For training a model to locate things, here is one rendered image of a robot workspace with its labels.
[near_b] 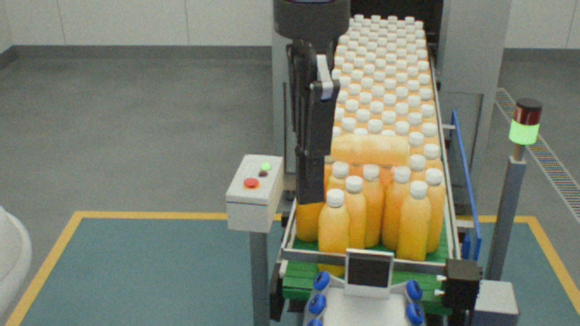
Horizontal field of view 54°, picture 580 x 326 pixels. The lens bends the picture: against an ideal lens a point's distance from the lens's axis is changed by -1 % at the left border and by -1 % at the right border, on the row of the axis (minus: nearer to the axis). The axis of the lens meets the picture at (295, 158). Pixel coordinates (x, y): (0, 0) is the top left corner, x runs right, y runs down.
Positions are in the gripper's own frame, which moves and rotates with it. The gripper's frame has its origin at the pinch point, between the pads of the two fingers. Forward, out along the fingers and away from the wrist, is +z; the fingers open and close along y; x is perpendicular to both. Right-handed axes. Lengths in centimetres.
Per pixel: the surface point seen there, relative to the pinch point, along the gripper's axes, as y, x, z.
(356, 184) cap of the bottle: -54, 26, 38
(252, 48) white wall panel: -454, 64, 138
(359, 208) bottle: -53, 26, 43
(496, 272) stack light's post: -57, 70, 75
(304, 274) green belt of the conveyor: -51, 12, 59
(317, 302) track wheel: -33, 11, 51
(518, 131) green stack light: -57, 68, 30
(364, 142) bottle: -62, 30, 31
